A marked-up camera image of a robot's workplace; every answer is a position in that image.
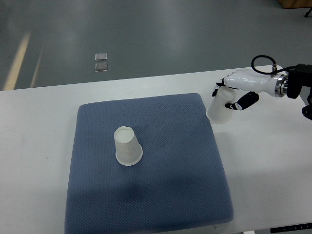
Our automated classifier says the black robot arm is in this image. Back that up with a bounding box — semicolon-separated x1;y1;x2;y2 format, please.
287;64;312;120

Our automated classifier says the upper metal floor plate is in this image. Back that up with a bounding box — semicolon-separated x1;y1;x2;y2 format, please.
95;52;108;61

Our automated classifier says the black cable loop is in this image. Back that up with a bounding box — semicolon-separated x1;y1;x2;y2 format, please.
251;55;297;78

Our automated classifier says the blue grey cushion mat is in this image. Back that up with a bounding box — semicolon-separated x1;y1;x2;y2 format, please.
65;93;234;234

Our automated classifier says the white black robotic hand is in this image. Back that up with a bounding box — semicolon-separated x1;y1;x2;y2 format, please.
212;68;288;111

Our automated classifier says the wooden furniture corner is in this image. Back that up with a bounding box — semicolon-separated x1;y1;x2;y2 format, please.
278;0;312;9

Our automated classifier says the black table control panel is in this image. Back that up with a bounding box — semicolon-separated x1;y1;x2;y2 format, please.
270;223;312;234

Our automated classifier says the white paper cup on cushion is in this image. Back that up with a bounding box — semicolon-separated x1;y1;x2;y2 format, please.
114;126;143;166

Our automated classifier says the lower metal floor plate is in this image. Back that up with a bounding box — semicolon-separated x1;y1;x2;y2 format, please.
95;62;108;72

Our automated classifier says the black tripod leg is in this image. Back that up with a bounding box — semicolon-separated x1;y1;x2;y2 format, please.
304;8;312;18

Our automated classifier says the white paper cup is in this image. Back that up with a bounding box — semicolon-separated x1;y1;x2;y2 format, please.
114;126;143;166
206;87;236;124

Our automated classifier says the metal floor plate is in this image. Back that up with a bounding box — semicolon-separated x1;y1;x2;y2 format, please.
95;52;108;61
95;62;108;72

